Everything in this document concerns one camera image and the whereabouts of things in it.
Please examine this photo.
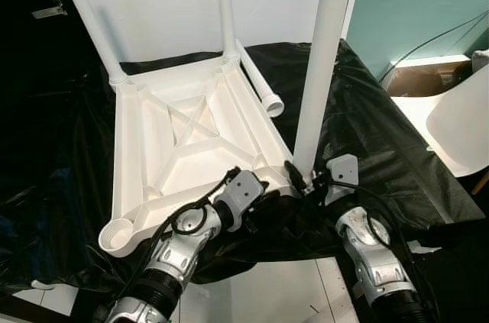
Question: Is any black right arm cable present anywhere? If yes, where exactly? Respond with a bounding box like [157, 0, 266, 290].
[313, 178, 394, 246]

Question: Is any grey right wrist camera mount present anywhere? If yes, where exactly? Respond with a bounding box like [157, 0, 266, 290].
[325, 153, 360, 206]

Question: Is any thin black wall cable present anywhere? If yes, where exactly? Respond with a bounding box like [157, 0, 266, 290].
[374, 10, 489, 87]

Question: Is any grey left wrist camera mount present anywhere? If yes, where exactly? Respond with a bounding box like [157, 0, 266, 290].
[218, 169, 268, 231]

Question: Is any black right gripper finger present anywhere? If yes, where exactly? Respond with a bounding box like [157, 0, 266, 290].
[283, 160, 309, 191]

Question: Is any small grey wall plate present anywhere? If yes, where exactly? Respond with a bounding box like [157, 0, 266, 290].
[32, 4, 68, 20]

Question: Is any white plastic table top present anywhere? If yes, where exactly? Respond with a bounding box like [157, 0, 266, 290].
[98, 54, 306, 258]

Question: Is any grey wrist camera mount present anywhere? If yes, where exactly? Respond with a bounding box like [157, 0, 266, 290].
[325, 153, 360, 206]
[218, 169, 268, 231]

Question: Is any white plastic chair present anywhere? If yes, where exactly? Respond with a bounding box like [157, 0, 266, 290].
[390, 63, 489, 180]

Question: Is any brown cardboard box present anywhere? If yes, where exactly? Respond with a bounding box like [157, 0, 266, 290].
[384, 58, 471, 99]

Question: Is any small white bundle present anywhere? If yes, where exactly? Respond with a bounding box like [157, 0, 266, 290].
[470, 50, 489, 72]

